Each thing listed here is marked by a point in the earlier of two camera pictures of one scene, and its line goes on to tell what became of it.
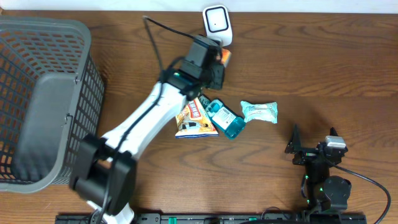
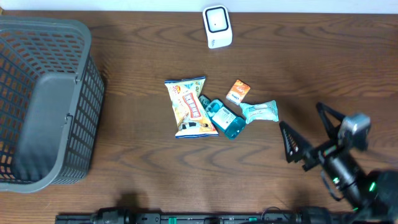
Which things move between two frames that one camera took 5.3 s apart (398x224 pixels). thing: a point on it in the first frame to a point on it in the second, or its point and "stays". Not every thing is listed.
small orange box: [226, 56] to [238, 92]
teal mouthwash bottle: [231, 122] stays
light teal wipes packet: [265, 111] stays
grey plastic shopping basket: [51, 96] stays
